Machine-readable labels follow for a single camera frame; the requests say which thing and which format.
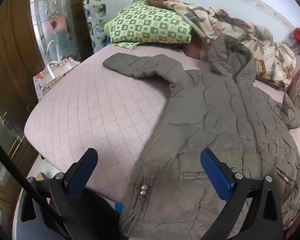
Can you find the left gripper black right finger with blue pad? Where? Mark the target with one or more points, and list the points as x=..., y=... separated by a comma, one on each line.
x=263, y=219

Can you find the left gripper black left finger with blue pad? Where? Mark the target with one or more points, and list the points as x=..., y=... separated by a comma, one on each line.
x=47, y=210

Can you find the grey quilted hooded jacket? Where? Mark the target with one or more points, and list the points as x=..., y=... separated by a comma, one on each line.
x=218, y=107

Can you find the pink quilted bed mattress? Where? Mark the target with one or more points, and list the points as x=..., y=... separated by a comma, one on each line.
x=95, y=107

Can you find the beige leaf print blanket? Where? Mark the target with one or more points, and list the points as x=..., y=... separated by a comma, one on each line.
x=274, y=61

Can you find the floral gift bag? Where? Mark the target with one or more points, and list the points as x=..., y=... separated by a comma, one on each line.
x=54, y=71

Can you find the grey cloth under red item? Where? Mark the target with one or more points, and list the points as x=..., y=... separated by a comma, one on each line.
x=292, y=44

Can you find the floral fabric by window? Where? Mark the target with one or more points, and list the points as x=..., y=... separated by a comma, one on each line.
x=96, y=19

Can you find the green white checkered pillow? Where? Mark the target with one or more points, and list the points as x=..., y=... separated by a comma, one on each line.
x=141, y=23

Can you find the glass patterned door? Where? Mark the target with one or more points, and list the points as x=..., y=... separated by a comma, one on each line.
x=54, y=29

